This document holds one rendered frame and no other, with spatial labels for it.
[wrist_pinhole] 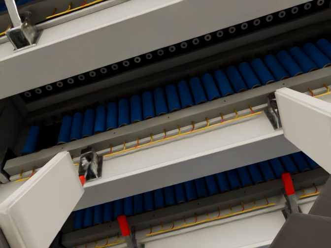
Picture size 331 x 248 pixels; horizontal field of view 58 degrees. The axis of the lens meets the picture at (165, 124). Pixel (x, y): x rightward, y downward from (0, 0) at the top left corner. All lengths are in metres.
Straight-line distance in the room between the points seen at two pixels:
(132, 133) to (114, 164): 0.05
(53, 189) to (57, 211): 0.01
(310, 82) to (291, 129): 0.28
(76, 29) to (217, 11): 0.16
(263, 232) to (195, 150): 0.20
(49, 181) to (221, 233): 0.40
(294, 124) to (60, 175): 0.13
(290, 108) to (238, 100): 0.26
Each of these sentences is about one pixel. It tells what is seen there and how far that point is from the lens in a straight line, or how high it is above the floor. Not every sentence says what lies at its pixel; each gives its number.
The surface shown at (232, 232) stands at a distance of 0.53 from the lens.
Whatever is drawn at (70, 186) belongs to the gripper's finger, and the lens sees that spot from 0.19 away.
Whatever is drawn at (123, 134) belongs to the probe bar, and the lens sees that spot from 0.43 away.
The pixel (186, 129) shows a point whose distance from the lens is 0.42.
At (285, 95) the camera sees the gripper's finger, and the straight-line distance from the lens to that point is 0.17.
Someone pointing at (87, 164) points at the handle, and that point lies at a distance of 0.42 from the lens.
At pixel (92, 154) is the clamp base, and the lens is 0.43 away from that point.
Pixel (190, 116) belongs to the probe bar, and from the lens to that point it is 0.42.
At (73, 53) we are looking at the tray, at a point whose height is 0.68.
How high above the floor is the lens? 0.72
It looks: 25 degrees down
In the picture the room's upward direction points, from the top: 19 degrees counter-clockwise
